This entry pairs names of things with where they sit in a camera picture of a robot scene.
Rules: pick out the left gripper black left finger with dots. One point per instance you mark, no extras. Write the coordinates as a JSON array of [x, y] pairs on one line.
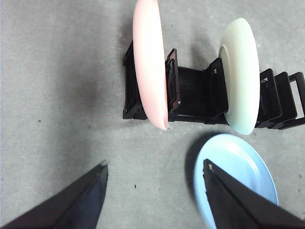
[[71, 207]]

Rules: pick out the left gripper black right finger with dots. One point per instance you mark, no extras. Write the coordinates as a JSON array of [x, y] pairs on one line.
[[238, 205]]

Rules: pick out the blue round plate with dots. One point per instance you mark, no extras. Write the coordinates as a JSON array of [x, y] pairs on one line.
[[228, 152]]

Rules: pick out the pale green round plate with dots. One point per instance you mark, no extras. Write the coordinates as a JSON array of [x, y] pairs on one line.
[[245, 71]]

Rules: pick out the pink round plate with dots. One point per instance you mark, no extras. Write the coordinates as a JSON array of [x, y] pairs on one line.
[[149, 59]]

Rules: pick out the black plastic dish rack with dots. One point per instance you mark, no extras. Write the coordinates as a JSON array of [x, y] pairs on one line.
[[193, 90]]

